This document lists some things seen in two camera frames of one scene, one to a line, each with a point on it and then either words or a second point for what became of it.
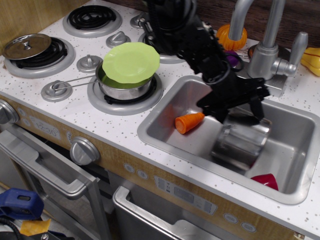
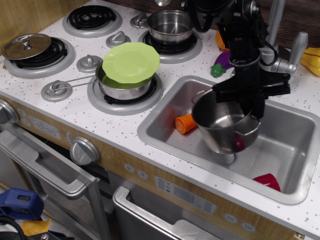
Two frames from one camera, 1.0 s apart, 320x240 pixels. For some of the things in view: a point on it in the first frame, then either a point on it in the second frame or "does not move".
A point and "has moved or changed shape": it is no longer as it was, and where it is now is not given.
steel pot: [238, 146] has moved or changed shape
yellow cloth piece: [29, 227] does not move
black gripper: [233, 91] to [250, 83]
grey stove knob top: [140, 20] does not move
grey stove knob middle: [116, 38] does not move
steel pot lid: [24, 46] does not move
